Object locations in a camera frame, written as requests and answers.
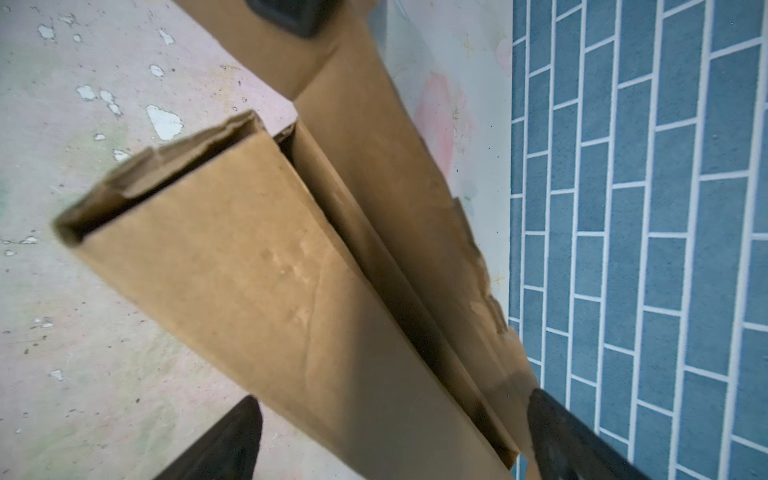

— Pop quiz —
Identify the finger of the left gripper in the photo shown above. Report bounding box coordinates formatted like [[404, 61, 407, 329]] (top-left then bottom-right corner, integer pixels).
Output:
[[245, 0, 340, 38]]

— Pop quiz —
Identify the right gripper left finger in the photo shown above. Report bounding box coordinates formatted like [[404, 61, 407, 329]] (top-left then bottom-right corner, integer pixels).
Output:
[[156, 396, 263, 480]]

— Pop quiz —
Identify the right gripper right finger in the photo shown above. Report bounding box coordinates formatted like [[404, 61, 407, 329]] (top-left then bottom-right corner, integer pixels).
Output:
[[527, 388, 648, 480]]

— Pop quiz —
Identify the cardboard box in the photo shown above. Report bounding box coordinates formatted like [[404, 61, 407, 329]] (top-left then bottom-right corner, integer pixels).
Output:
[[54, 1, 538, 479]]

